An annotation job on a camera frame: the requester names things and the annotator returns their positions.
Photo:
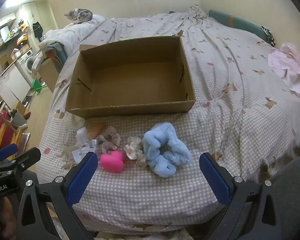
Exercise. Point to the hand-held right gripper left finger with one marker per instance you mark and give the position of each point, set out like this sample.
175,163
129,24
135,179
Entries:
81,177

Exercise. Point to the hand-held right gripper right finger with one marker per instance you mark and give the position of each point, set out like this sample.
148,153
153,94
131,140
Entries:
213,180

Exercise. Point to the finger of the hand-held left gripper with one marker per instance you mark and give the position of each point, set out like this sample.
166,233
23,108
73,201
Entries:
27,156
5,152

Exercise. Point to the clear plastic packet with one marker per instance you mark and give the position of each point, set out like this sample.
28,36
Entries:
80,153

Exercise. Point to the pink sock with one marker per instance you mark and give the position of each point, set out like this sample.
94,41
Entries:
112,162

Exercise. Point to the cream fabric scrunchie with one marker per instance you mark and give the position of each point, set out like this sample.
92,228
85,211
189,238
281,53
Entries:
132,147

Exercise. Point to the blue fluffy scrunchie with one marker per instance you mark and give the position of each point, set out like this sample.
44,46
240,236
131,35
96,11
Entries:
152,142

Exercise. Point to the cardboard box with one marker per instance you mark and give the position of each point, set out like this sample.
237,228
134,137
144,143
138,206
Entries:
130,80

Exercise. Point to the orange soft sponge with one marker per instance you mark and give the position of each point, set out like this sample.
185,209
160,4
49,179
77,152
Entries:
95,130

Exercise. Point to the red suitcase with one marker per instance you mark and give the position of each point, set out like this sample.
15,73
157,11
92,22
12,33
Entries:
0,125

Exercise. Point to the yellow wooden rack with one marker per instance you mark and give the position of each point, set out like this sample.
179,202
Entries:
5,123

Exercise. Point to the grey bin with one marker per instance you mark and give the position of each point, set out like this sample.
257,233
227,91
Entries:
18,118

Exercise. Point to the beige lace scrunchie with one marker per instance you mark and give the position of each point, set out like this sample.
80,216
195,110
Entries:
111,135

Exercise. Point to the white kitchen cabinet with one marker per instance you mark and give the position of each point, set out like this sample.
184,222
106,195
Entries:
12,85

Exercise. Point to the green dustpan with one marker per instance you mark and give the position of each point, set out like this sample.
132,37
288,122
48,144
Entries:
36,83

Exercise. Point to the person's grey trouser leg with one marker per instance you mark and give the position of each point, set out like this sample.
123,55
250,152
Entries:
295,180

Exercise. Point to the brown cardboard carton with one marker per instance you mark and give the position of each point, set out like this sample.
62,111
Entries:
48,72

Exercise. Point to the white washing machine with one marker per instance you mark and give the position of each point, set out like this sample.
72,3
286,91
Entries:
27,62

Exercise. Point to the teal and orange blanket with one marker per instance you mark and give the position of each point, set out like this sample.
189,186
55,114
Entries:
57,51

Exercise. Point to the checked printed bed blanket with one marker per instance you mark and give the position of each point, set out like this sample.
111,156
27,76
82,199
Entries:
227,67

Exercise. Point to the black hanging cloth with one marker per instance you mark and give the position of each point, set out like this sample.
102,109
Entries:
37,28

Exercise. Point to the white duvet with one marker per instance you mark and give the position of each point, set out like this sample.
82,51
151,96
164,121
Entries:
65,33

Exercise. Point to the pink crumpled cloth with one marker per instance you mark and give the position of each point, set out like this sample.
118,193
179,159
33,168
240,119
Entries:
287,62

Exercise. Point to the grey tabby cat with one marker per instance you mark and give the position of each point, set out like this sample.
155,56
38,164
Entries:
81,15

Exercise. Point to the black and white patterned cloth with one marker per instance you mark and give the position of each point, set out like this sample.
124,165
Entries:
268,36

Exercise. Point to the teal cushion with orange stripe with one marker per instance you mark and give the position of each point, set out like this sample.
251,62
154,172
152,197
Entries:
242,25

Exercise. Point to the cluttered wall shelf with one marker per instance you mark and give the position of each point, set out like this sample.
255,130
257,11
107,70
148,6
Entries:
20,35

